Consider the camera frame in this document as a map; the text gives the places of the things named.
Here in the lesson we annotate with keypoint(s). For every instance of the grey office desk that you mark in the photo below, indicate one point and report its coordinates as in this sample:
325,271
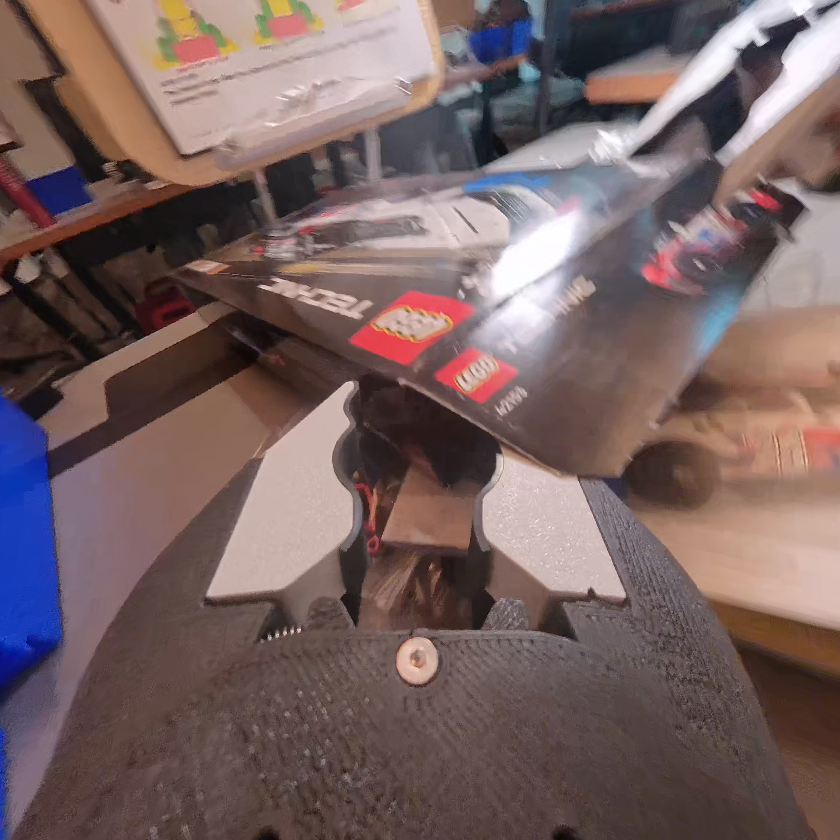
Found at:
98,218

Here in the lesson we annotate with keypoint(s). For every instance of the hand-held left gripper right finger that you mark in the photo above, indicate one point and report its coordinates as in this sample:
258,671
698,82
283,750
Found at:
551,544

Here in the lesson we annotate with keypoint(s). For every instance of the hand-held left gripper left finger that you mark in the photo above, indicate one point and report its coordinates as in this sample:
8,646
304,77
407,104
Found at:
289,512

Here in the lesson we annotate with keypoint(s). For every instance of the white printed instruction sheet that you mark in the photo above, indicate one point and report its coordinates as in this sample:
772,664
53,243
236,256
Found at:
262,72

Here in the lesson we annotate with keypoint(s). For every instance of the large blue plastic bin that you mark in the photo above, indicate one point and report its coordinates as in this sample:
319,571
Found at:
26,525

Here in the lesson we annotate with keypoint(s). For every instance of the wooden board document stand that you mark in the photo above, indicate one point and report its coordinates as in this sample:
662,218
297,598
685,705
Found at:
98,98

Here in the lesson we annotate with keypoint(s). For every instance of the black rubber tyre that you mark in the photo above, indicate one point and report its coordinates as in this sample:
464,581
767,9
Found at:
669,476

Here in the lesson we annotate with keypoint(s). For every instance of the small blue plastic bin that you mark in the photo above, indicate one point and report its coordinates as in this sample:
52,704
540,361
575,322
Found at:
59,190

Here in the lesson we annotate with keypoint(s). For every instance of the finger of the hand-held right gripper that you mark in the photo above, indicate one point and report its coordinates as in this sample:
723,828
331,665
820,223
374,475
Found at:
797,65
702,79

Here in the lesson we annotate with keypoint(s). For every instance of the red water bottle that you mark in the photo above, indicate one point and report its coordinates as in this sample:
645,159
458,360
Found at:
23,193

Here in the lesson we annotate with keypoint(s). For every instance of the black lego set box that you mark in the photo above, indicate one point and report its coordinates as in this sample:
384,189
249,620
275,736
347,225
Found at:
558,341

